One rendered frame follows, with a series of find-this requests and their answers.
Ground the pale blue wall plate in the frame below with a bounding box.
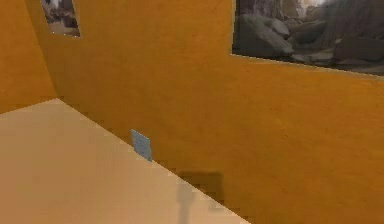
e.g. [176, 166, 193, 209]
[130, 128, 153, 163]

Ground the small brown landscape picture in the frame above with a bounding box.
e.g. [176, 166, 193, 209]
[40, 0, 81, 38]

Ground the large grey rocky landscape picture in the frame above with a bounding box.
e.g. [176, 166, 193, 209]
[231, 0, 384, 78]

